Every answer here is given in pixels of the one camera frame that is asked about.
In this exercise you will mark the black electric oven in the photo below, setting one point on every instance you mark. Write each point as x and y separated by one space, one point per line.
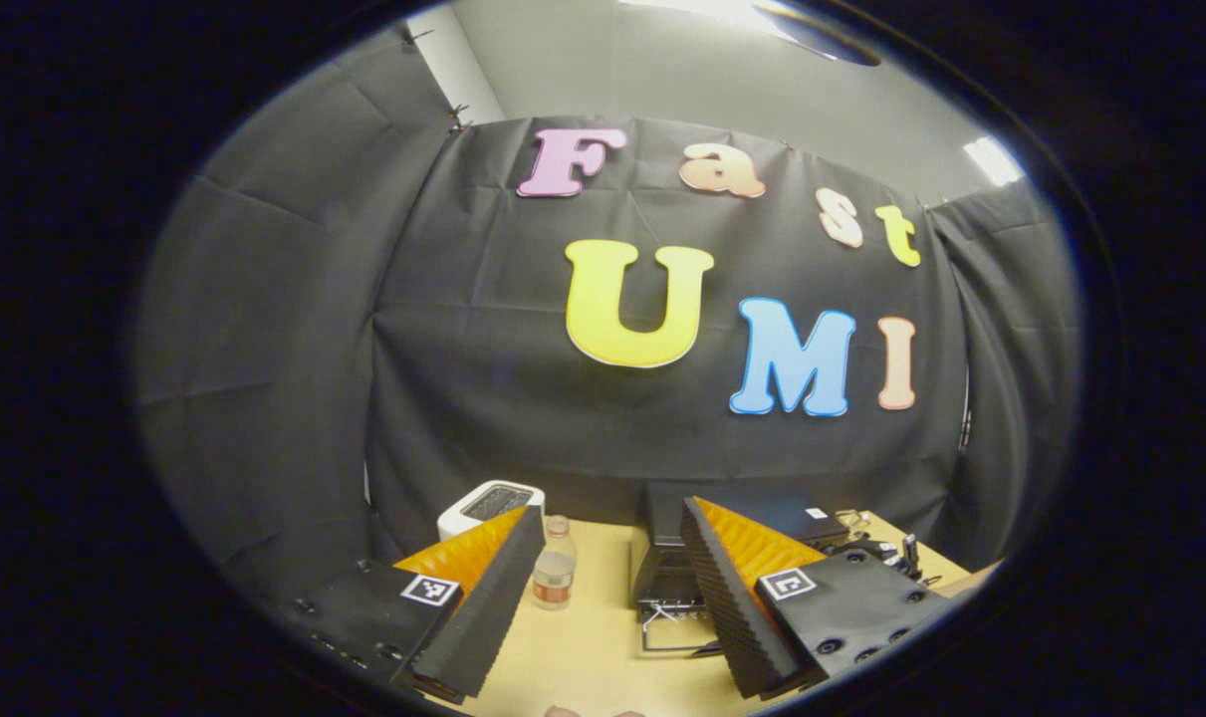
662 578

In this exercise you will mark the white toaster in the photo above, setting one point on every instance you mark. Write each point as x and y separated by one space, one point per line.
463 518

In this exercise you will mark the clear plastic water bottle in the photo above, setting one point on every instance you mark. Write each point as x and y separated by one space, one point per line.
554 573

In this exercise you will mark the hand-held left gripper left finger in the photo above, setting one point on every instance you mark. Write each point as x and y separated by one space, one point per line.
498 607

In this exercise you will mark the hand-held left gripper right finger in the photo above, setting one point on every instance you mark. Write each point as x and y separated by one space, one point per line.
722 597

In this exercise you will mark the ceiling light panel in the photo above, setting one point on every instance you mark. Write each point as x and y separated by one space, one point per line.
994 159

